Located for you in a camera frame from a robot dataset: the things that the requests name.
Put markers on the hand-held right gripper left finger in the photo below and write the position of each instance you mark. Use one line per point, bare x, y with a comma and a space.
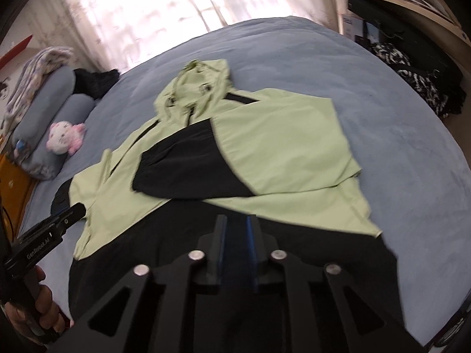
221, 235

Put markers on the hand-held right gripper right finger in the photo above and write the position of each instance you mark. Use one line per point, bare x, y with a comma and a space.
250, 235

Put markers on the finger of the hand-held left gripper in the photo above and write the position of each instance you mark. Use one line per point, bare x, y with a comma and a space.
78, 210

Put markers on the green and black hooded jacket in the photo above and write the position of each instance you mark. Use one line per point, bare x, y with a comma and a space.
287, 136

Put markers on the person's left hand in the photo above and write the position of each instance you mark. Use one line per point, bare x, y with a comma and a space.
48, 298

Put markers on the wooden headboard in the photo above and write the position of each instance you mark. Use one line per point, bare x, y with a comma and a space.
13, 187

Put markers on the pink and white plush toy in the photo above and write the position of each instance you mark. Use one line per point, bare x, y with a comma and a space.
62, 136

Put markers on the small blue plush toy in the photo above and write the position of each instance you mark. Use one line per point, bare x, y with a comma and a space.
20, 146

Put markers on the grey pillows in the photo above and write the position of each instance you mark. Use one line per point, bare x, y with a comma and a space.
70, 112

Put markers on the large rolled blue-grey blanket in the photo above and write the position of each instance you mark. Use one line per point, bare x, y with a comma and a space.
51, 95

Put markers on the black fuzzy cloth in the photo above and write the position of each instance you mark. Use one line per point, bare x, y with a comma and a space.
92, 81

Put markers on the floral folded quilt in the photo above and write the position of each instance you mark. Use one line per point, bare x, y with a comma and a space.
35, 70

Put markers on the blue-grey bed blanket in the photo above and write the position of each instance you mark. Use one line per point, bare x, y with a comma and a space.
368, 81

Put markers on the white leaf-print curtain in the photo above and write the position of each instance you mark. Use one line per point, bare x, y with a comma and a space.
184, 7

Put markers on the black and white patterned cloth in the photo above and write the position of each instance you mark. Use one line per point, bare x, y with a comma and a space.
412, 70

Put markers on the white cardboard box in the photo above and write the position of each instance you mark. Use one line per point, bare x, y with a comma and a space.
353, 25

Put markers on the wooden bookshelf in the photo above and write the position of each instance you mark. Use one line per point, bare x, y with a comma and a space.
423, 7

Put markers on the red wall decoration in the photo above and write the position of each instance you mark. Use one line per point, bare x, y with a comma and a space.
16, 49

